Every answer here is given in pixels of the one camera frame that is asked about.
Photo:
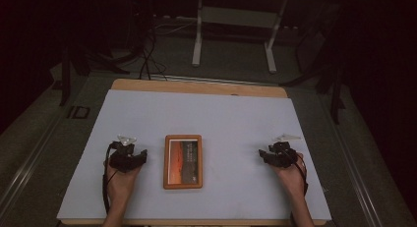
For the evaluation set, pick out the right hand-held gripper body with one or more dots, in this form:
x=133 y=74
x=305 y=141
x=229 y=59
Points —
x=282 y=156

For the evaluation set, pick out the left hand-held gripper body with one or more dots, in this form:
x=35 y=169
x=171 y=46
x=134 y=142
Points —
x=123 y=158

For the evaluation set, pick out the wooden picture frame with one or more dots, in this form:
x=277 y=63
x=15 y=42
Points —
x=182 y=161

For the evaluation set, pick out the person's right hand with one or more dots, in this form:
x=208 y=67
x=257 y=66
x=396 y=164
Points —
x=290 y=178

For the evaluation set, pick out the person's left hand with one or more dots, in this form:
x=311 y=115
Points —
x=121 y=184

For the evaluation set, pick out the black floor socket box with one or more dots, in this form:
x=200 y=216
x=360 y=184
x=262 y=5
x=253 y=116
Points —
x=78 y=112

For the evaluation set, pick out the black metal stand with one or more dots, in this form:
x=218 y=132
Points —
x=65 y=73
x=334 y=89

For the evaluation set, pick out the wooden table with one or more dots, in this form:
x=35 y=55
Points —
x=196 y=86

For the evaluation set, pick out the metal floor rail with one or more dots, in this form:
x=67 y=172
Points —
x=29 y=161
x=357 y=174

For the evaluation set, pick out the white metal table frame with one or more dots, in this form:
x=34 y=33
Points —
x=236 y=16

